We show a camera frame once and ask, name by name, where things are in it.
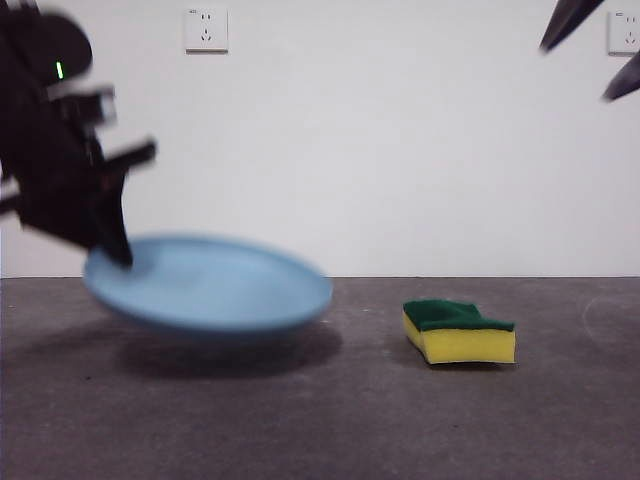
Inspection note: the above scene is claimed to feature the light blue round plate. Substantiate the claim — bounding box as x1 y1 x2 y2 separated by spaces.
82 233 335 344

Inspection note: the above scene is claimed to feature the yellow sponge with green scourer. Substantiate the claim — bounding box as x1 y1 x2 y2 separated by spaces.
401 298 517 367

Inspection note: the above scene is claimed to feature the white wall socket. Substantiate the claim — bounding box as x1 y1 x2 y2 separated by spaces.
184 7 230 54
607 10 640 55

